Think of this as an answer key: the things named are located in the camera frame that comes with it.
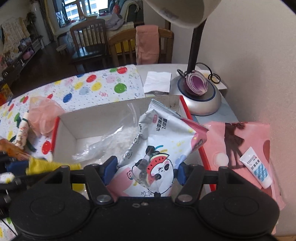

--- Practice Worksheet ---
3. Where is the red cardboard box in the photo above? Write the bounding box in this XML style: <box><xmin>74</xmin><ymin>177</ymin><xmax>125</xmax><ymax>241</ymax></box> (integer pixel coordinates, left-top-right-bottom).
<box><xmin>51</xmin><ymin>95</ymin><xmax>219</xmax><ymax>193</ymax></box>

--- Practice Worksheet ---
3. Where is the white desk lamp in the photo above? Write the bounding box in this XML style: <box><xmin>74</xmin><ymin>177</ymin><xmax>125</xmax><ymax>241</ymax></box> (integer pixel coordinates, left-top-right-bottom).
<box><xmin>143</xmin><ymin>0</ymin><xmax>222</xmax><ymax>116</ymax></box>

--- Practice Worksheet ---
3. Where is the green potted plant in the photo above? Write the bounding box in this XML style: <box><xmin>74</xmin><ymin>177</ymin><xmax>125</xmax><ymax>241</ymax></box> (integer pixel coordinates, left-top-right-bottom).
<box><xmin>25</xmin><ymin>11</ymin><xmax>43</xmax><ymax>40</ymax></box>

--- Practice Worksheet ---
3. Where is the black lamp cable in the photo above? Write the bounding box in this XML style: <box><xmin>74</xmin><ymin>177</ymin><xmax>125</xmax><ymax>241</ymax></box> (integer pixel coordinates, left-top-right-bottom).
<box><xmin>177</xmin><ymin>62</ymin><xmax>222</xmax><ymax>84</ymax></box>

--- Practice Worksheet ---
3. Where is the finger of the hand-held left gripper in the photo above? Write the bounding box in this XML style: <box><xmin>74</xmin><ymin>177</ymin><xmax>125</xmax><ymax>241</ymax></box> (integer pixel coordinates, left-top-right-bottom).
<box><xmin>0</xmin><ymin>152</ymin><xmax>30</xmax><ymax>174</ymax></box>
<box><xmin>13</xmin><ymin>175</ymin><xmax>47</xmax><ymax>187</ymax></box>

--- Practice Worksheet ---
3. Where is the large window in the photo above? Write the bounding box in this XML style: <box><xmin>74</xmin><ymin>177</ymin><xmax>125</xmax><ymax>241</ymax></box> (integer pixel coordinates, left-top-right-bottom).
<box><xmin>52</xmin><ymin>0</ymin><xmax>111</xmax><ymax>28</ymax></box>

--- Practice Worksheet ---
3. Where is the low tv cabinet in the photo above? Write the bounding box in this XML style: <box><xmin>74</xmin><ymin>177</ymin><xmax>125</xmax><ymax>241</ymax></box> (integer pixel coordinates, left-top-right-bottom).
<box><xmin>0</xmin><ymin>37</ymin><xmax>45</xmax><ymax>80</ymax></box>

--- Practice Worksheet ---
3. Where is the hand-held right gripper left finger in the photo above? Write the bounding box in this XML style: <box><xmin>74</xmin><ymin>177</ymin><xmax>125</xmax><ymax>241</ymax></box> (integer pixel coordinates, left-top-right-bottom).
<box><xmin>30</xmin><ymin>156</ymin><xmax>118</xmax><ymax>208</ymax></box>

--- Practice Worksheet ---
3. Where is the dark wooden chair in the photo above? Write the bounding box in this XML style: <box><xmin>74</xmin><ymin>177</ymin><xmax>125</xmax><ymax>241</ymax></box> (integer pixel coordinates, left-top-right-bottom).
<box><xmin>69</xmin><ymin>19</ymin><xmax>109</xmax><ymax>68</ymax></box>

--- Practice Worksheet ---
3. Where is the orange drink bottle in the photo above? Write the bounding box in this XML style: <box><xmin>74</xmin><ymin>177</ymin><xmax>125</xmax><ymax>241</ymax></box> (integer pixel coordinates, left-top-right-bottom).
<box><xmin>0</xmin><ymin>137</ymin><xmax>31</xmax><ymax>162</ymax></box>

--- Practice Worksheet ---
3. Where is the pink plastic bag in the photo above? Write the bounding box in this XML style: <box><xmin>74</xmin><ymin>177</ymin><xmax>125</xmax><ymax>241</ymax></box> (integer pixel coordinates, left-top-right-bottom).
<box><xmin>29</xmin><ymin>96</ymin><xmax>65</xmax><ymax>138</ymax></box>

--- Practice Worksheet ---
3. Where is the printed wet wipes packet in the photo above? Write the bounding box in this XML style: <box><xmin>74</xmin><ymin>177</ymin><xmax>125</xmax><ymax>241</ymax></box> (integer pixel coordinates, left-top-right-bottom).
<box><xmin>109</xmin><ymin>99</ymin><xmax>210</xmax><ymax>200</ymax></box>

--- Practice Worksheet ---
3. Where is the round coffee table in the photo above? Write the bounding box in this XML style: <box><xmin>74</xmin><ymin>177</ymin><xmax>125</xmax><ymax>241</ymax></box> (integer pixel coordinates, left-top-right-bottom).
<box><xmin>84</xmin><ymin>14</ymin><xmax>107</xmax><ymax>22</ymax></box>

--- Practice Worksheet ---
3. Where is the yellow cloth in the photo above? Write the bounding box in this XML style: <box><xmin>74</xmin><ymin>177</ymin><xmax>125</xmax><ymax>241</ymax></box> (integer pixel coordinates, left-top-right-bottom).
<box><xmin>26</xmin><ymin>157</ymin><xmax>86</xmax><ymax>193</ymax></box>

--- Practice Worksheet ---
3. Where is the floral hanging cloth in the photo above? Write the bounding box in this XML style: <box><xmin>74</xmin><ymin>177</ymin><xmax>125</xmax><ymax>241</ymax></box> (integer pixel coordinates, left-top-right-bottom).
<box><xmin>1</xmin><ymin>17</ymin><xmax>30</xmax><ymax>53</ymax></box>

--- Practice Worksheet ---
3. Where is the clear plastic bag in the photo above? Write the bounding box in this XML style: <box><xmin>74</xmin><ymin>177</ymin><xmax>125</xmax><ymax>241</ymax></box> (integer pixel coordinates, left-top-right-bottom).
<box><xmin>73</xmin><ymin>102</ymin><xmax>145</xmax><ymax>163</ymax></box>

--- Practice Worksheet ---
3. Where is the white standing air conditioner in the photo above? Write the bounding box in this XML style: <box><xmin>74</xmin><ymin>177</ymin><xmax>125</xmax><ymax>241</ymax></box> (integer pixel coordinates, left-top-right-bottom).
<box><xmin>30</xmin><ymin>0</ymin><xmax>50</xmax><ymax>47</ymax></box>

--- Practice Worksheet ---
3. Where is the pink kettle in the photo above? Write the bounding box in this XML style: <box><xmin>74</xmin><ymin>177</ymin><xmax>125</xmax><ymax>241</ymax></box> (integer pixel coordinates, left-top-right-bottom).
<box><xmin>23</xmin><ymin>46</ymin><xmax>35</xmax><ymax>59</ymax></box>

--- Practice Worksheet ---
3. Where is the white cream tube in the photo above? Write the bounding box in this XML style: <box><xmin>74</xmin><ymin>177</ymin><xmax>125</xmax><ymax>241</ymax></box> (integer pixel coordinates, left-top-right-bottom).
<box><xmin>239</xmin><ymin>148</ymin><xmax>272</xmax><ymax>189</ymax></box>

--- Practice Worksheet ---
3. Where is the brown wooden chair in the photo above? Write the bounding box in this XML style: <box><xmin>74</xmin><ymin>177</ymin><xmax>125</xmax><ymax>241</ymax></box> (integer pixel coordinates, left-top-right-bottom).
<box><xmin>109</xmin><ymin>26</ymin><xmax>174</xmax><ymax>67</ymax></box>

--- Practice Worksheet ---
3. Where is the yellow bag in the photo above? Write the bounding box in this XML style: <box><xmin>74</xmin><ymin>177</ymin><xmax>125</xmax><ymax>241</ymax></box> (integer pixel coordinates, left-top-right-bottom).
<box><xmin>0</xmin><ymin>83</ymin><xmax>14</xmax><ymax>106</ymax></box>

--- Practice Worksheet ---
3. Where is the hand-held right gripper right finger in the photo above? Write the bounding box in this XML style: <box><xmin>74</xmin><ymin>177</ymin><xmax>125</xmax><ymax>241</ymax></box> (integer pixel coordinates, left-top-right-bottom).
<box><xmin>175</xmin><ymin>162</ymin><xmax>259</xmax><ymax>207</ymax></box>

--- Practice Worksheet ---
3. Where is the pink towel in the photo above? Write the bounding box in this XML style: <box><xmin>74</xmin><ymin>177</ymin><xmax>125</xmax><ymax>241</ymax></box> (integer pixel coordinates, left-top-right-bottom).
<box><xmin>135</xmin><ymin>25</ymin><xmax>160</xmax><ymax>65</ymax></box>

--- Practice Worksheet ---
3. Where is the halved red onion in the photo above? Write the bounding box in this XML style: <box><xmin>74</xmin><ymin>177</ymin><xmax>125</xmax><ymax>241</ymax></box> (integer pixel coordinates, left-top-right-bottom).
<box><xmin>184</xmin><ymin>71</ymin><xmax>208</xmax><ymax>95</ymax></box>

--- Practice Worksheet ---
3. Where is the grey blanket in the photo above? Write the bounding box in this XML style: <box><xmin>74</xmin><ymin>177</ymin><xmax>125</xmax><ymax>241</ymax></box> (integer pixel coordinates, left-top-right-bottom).
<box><xmin>105</xmin><ymin>14</ymin><xmax>125</xmax><ymax>31</ymax></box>

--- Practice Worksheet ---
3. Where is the white paper napkin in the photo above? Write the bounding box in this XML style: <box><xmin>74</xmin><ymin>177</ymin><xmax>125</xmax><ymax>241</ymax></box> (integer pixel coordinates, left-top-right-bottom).
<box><xmin>143</xmin><ymin>71</ymin><xmax>172</xmax><ymax>94</ymax></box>

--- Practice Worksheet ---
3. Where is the sofa with cream cover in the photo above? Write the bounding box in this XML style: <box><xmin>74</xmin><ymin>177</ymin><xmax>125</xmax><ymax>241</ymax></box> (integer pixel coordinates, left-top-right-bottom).
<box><xmin>102</xmin><ymin>0</ymin><xmax>144</xmax><ymax>55</ymax></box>

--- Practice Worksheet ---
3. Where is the balloon print tablecloth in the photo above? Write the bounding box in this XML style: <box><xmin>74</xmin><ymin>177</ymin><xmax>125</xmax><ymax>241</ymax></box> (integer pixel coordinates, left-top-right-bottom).
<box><xmin>0</xmin><ymin>64</ymin><xmax>145</xmax><ymax>241</ymax></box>

